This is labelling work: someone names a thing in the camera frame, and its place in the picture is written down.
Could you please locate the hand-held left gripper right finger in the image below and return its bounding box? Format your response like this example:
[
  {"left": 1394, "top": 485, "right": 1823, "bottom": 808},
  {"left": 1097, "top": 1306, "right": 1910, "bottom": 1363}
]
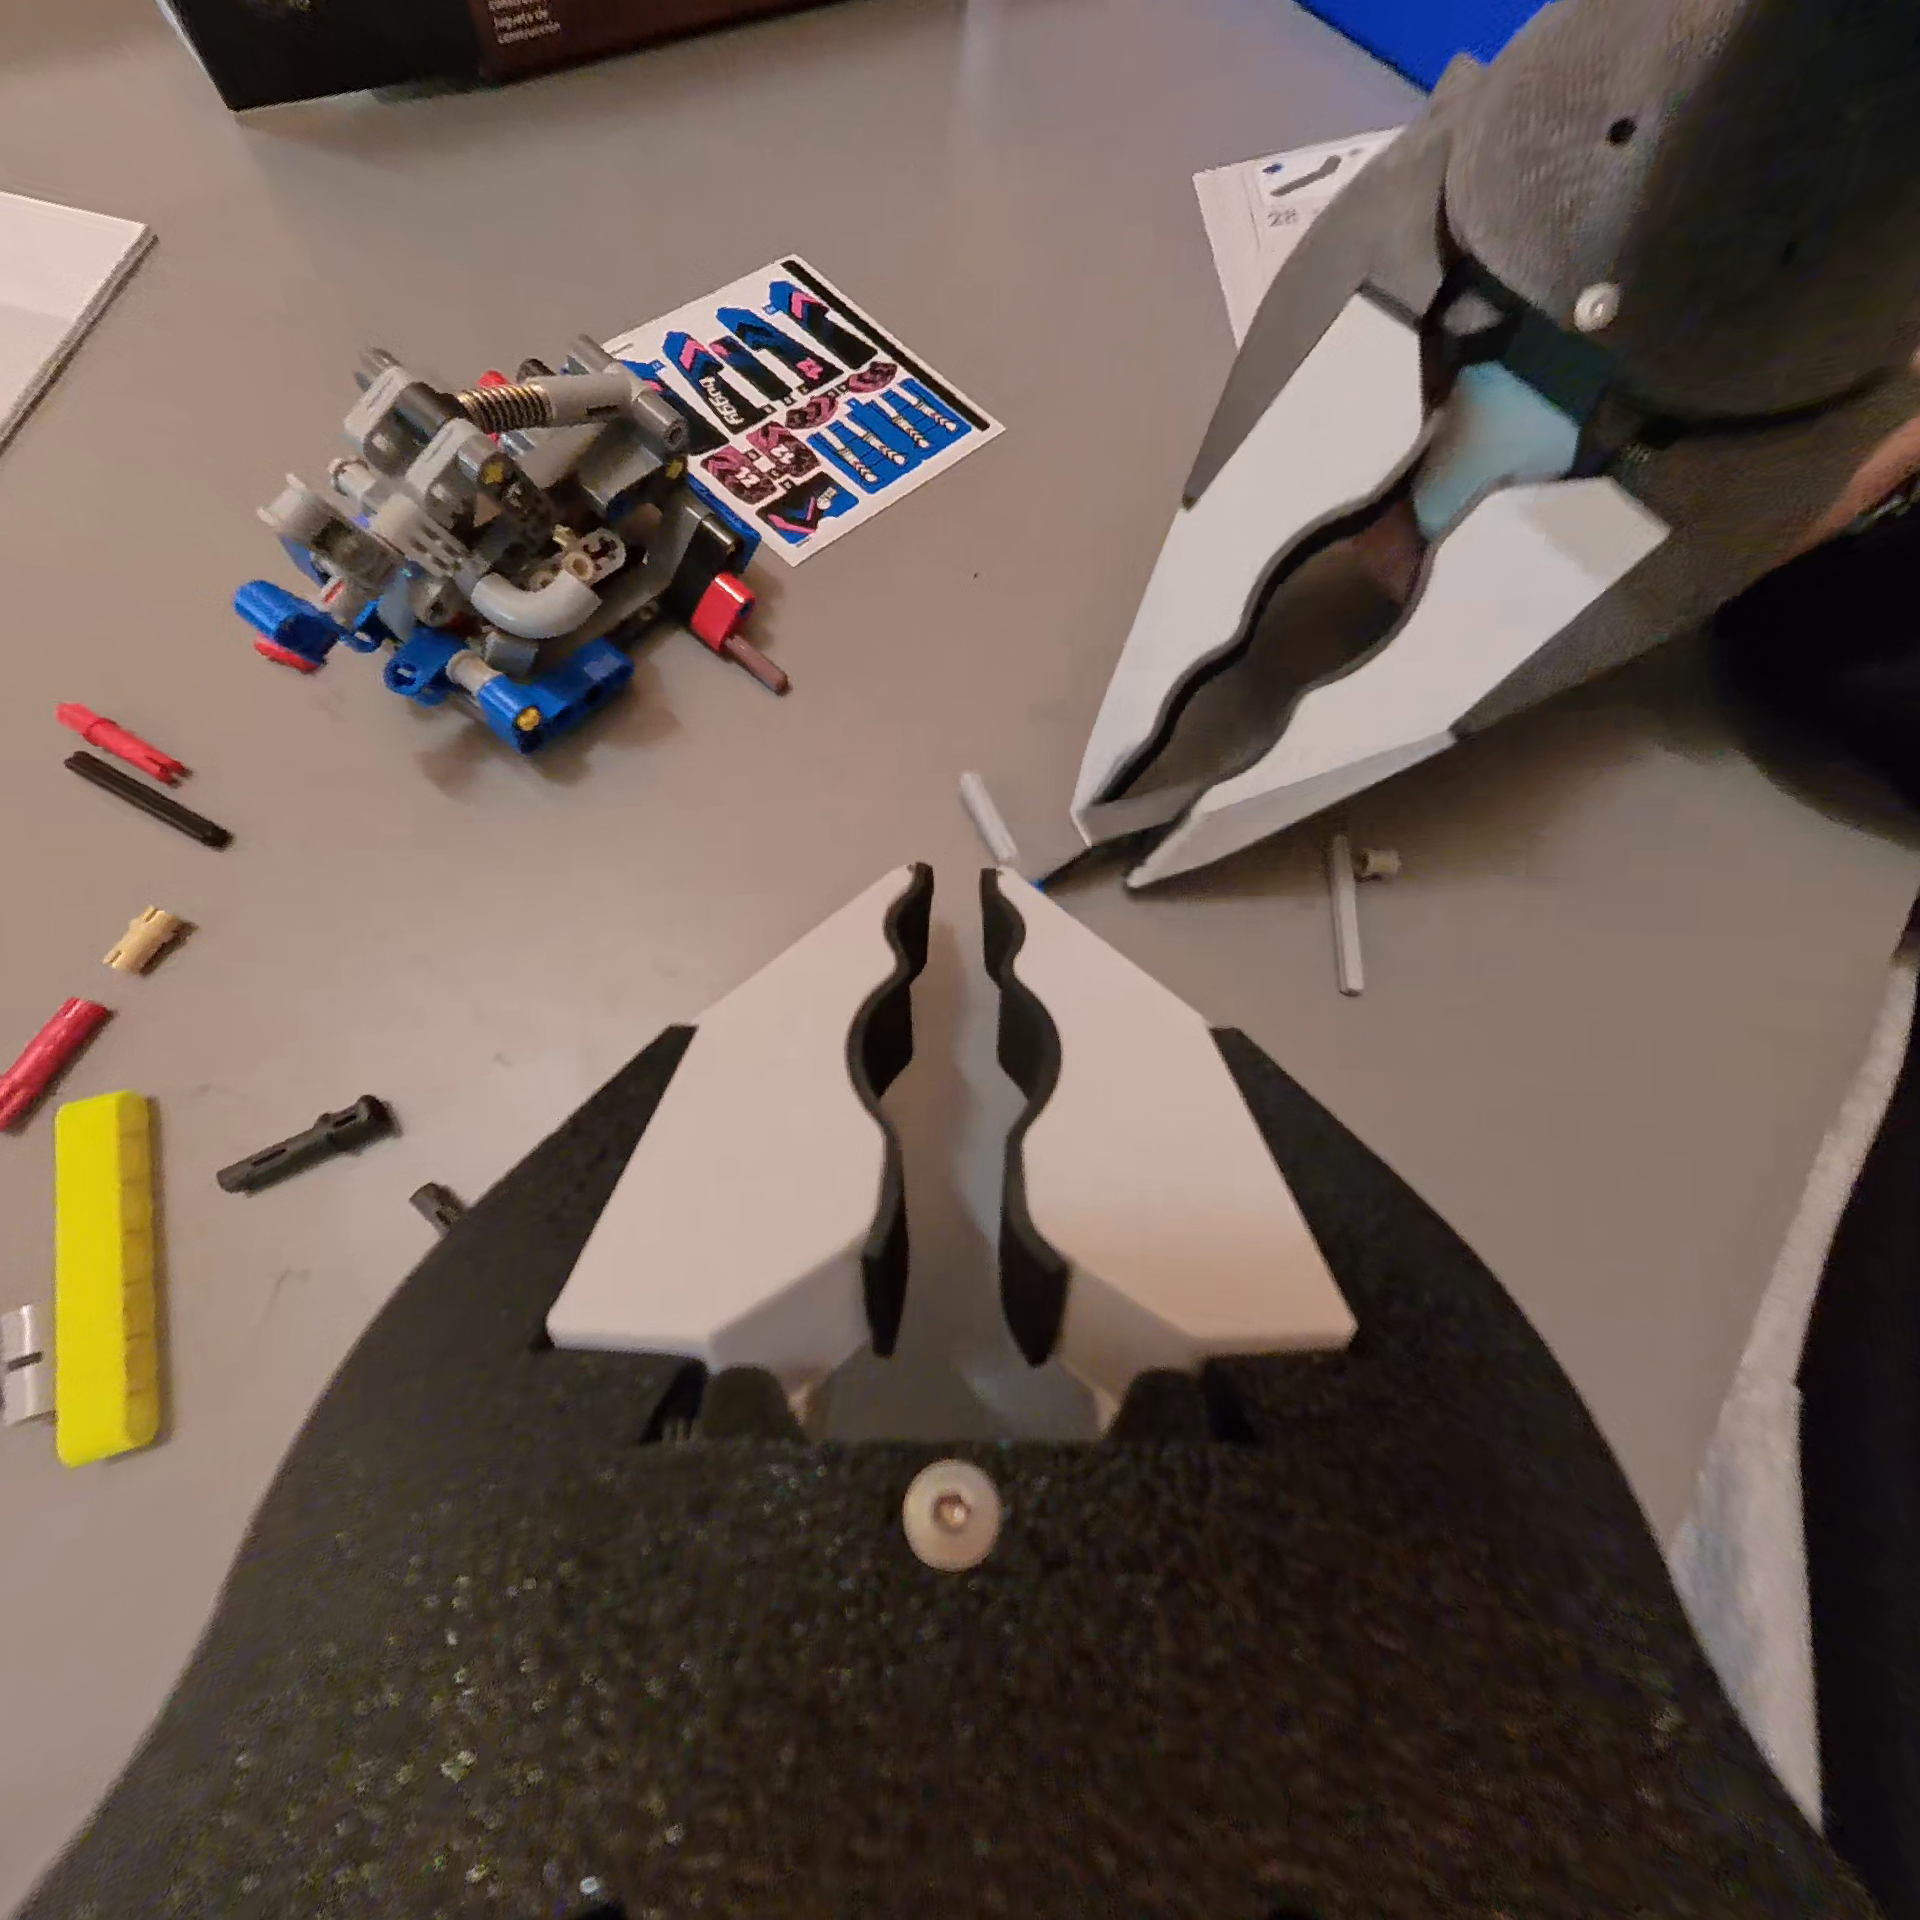
[{"left": 978, "top": 867, "right": 1362, "bottom": 1374}]

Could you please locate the long red plastic pin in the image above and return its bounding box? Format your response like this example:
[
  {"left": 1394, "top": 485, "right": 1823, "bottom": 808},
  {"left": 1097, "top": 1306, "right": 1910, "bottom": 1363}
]
[{"left": 0, "top": 996, "right": 114, "bottom": 1131}]

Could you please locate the black plastic axle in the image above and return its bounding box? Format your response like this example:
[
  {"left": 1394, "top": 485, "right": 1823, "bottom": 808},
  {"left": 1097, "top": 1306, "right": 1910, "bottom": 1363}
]
[{"left": 64, "top": 751, "right": 234, "bottom": 853}]

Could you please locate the red plastic axle pin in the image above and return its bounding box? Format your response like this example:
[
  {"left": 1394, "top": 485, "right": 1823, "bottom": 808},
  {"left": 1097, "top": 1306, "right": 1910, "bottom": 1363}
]
[{"left": 55, "top": 701, "right": 192, "bottom": 783}]

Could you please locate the black toy set box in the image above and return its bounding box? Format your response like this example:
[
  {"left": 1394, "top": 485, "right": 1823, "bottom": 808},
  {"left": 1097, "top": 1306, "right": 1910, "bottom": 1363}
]
[{"left": 154, "top": 0, "right": 850, "bottom": 116}]

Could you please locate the person's right forearm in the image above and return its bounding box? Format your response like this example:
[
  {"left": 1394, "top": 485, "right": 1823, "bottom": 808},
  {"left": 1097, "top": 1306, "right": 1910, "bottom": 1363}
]
[{"left": 1711, "top": 420, "right": 1920, "bottom": 843}]

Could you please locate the white buggy picture booklet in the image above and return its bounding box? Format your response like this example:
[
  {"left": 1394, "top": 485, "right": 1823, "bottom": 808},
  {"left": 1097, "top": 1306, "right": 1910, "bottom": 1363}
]
[{"left": 0, "top": 190, "right": 159, "bottom": 457}]

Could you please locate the open instruction manual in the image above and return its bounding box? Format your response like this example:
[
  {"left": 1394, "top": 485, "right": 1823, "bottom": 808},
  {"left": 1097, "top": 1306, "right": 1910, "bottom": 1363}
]
[{"left": 1192, "top": 127, "right": 1416, "bottom": 350}]

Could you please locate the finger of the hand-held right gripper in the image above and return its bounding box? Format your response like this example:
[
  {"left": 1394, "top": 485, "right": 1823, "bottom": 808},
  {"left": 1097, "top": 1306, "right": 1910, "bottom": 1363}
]
[
  {"left": 1069, "top": 289, "right": 1443, "bottom": 853},
  {"left": 1123, "top": 477, "right": 1672, "bottom": 893}
]

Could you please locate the toy buggy chassis assembly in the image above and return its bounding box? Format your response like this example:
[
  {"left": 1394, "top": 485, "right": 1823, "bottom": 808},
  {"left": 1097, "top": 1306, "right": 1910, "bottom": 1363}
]
[{"left": 233, "top": 336, "right": 792, "bottom": 753}]

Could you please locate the yellow plastic beam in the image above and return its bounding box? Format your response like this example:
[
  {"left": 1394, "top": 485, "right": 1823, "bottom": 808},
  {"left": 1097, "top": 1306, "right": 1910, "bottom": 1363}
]
[{"left": 52, "top": 1090, "right": 165, "bottom": 1471}]

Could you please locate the blue storage bin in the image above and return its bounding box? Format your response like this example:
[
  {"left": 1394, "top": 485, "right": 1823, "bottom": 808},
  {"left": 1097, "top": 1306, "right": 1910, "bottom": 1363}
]
[{"left": 1297, "top": 0, "right": 1563, "bottom": 70}]

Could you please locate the blue and pink sticker sheet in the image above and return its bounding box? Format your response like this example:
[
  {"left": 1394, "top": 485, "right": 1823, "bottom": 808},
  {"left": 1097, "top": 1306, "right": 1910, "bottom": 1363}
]
[{"left": 601, "top": 254, "right": 1009, "bottom": 570}]

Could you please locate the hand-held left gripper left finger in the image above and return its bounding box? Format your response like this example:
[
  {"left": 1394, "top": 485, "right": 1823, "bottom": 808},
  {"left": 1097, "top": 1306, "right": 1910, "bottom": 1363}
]
[{"left": 545, "top": 863, "right": 938, "bottom": 1374}]

